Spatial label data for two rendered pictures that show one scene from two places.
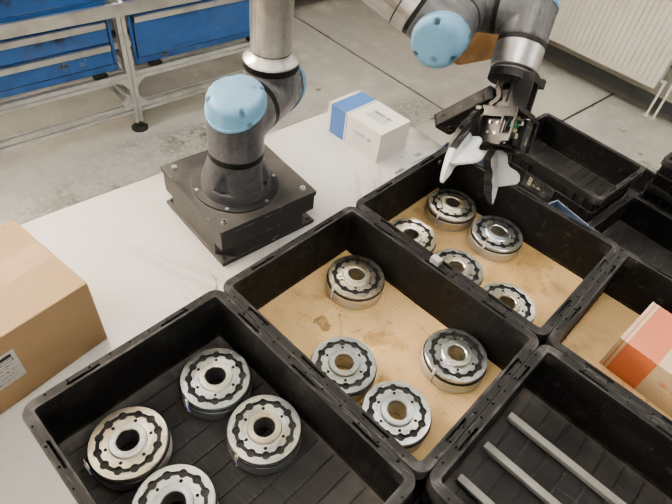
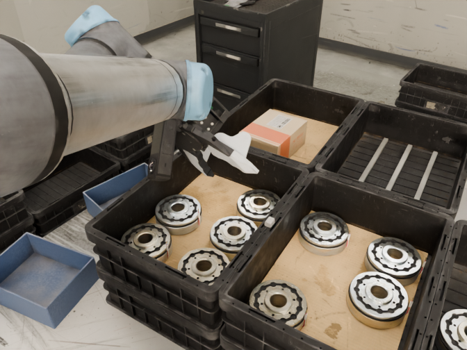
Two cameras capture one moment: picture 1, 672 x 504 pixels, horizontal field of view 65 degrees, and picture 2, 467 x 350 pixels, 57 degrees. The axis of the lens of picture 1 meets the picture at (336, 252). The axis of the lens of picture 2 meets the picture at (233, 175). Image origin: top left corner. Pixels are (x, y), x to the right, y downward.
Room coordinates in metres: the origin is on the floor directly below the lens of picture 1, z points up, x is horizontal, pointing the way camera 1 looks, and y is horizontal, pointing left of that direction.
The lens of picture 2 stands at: (0.76, 0.41, 1.49)
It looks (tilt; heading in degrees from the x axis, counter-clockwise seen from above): 37 degrees down; 262
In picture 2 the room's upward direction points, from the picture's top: straight up
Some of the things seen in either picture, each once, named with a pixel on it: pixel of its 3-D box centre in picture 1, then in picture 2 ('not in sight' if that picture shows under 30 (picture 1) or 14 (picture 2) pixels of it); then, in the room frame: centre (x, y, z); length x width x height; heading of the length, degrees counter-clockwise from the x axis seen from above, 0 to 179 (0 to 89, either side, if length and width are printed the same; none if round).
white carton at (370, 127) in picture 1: (367, 125); not in sight; (1.30, -0.04, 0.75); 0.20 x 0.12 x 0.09; 49
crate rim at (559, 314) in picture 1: (485, 229); (206, 201); (0.73, -0.27, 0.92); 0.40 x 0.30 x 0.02; 51
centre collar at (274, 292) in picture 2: (356, 274); (278, 301); (0.63, -0.04, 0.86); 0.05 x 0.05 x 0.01
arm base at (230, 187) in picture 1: (236, 165); not in sight; (0.90, 0.24, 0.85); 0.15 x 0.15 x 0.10
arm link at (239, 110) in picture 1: (237, 117); not in sight; (0.90, 0.23, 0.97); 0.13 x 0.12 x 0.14; 161
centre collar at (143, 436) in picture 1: (128, 440); not in sight; (0.28, 0.24, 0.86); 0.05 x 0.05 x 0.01
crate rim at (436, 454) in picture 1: (378, 316); (345, 257); (0.50, -0.08, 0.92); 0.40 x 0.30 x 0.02; 51
